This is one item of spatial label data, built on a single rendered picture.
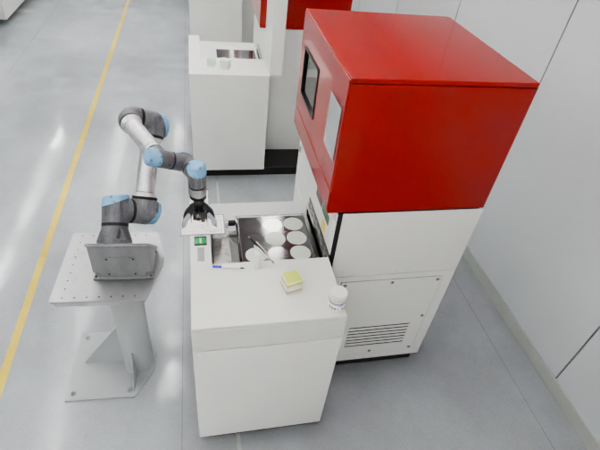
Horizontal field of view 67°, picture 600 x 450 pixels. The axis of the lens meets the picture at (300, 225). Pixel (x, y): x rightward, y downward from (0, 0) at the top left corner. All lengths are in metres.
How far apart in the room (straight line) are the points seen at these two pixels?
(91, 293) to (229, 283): 0.62
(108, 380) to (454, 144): 2.19
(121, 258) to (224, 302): 0.52
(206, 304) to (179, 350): 1.08
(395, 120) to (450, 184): 0.44
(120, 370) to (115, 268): 0.89
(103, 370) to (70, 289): 0.81
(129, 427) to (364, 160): 1.83
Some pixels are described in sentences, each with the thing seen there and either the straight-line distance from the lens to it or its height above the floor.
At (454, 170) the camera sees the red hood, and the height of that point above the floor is 1.43.
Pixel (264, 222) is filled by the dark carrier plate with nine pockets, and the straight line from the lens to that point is 2.35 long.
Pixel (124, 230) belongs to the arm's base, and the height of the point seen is 1.01.
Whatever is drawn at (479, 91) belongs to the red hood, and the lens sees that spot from 1.87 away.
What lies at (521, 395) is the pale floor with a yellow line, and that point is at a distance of 3.23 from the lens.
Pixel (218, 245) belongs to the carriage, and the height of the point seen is 0.88.
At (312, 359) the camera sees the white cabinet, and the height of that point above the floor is 0.68.
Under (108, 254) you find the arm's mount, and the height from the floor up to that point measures 0.97.
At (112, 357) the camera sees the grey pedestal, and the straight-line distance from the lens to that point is 2.91.
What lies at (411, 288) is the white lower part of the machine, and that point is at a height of 0.70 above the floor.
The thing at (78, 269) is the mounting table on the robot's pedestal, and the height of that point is 0.82.
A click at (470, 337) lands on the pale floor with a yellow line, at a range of 3.35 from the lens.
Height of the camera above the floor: 2.42
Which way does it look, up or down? 40 degrees down
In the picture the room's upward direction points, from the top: 8 degrees clockwise
